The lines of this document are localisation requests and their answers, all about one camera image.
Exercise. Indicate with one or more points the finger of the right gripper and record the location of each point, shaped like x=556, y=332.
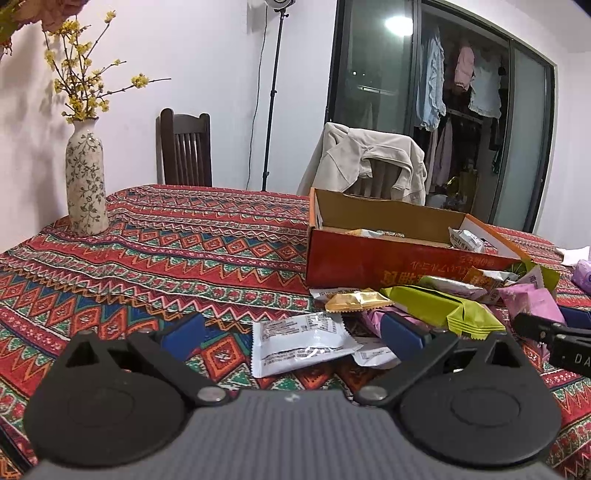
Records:
x=568, y=343

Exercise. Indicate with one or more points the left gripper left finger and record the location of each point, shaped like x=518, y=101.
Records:
x=162, y=354

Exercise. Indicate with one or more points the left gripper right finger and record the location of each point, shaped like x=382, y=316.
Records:
x=419, y=351

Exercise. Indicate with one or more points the pink snack bag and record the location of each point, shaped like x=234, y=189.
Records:
x=528, y=299

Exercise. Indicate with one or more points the green snack bag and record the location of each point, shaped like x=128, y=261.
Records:
x=461, y=316

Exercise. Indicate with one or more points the white pumpkin seed crisp packet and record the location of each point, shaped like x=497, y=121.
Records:
x=292, y=343

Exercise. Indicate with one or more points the purple tissue pack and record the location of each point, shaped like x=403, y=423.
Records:
x=582, y=276

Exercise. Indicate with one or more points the white tissue paper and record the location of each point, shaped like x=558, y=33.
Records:
x=571, y=257

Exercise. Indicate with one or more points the yellow small snack packet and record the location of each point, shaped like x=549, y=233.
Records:
x=357, y=301

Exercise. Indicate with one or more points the patterned red tablecloth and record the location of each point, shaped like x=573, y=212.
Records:
x=234, y=256

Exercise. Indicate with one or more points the orange cardboard snack box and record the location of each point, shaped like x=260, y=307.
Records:
x=374, y=243

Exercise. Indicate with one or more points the white silver packet in box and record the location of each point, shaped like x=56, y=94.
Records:
x=465, y=240

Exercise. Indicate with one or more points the floral ceramic vase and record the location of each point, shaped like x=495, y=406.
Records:
x=85, y=184

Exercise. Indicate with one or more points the dark wooden chair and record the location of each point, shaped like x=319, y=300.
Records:
x=186, y=148

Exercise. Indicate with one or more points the chair with beige jacket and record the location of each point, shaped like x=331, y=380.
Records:
x=381, y=181

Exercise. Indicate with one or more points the beige jacket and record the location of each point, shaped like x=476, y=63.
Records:
x=345, y=155

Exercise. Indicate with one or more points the black sliding glass door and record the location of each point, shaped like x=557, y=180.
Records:
x=493, y=169

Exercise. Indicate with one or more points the white hanging top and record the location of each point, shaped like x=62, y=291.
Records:
x=485, y=98

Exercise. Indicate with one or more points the light blue hanging shirt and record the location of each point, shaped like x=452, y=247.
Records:
x=430, y=106

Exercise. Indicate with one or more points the yellow flower branches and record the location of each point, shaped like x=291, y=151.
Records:
x=77, y=80

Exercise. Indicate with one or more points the pink hanging garment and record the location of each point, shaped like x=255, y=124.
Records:
x=464, y=70

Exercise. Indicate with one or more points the pink artificial roses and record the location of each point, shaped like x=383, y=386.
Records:
x=50, y=14

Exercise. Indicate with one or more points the studio light on stand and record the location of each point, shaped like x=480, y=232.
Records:
x=281, y=8

